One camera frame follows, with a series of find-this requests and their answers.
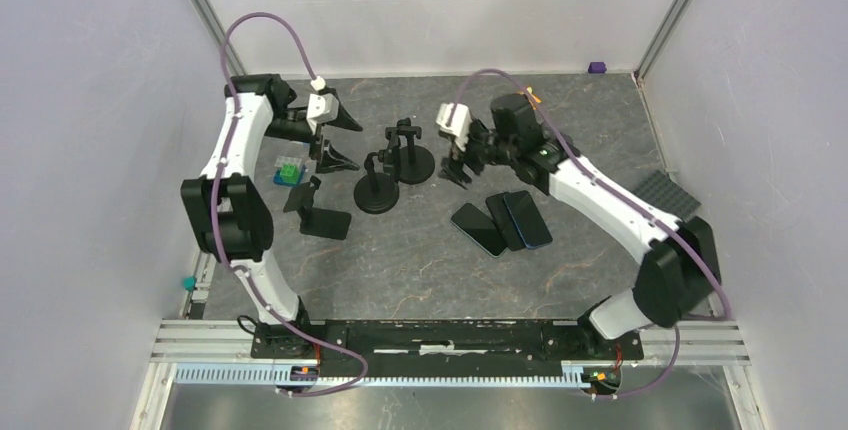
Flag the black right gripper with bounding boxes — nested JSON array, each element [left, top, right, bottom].
[[437, 117, 517, 189]]

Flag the black phone light blue edge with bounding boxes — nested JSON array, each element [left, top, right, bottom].
[[380, 127, 401, 182]]

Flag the black front phone stand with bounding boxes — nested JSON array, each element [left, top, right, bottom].
[[353, 149, 400, 215]]

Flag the black phone stand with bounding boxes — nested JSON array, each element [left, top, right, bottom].
[[353, 149, 400, 215], [396, 118, 435, 185]]

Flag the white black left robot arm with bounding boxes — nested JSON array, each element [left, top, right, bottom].
[[180, 74, 363, 358]]

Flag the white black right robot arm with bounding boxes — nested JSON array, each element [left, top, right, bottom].
[[436, 93, 721, 358]]

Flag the black rear phone stand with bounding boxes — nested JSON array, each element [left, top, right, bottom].
[[396, 118, 435, 185]]

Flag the black flat phone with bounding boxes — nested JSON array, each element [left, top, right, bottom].
[[450, 203, 507, 257]]

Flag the dark grey phone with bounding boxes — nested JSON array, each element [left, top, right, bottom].
[[485, 192, 526, 251]]

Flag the black folding desk stand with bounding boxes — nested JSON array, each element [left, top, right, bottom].
[[283, 176, 352, 241]]

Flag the dark blue edged phone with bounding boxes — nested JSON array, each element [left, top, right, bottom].
[[503, 191, 553, 249]]

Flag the green blue toy bricks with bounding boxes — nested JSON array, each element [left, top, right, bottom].
[[272, 156, 306, 187]]

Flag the yellow orange toy block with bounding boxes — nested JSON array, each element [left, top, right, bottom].
[[524, 86, 541, 108]]

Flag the purple small block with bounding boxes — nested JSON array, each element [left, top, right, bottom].
[[587, 61, 608, 74]]

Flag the teal small clip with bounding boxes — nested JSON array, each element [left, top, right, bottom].
[[181, 276, 197, 293]]

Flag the grey studded baseplate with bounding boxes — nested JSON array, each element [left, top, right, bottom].
[[632, 170, 701, 221]]

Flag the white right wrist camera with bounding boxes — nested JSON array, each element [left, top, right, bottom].
[[436, 102, 472, 152]]

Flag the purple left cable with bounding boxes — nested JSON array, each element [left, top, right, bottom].
[[208, 12, 370, 398]]

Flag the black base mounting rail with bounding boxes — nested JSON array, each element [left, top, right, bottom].
[[251, 319, 644, 378]]

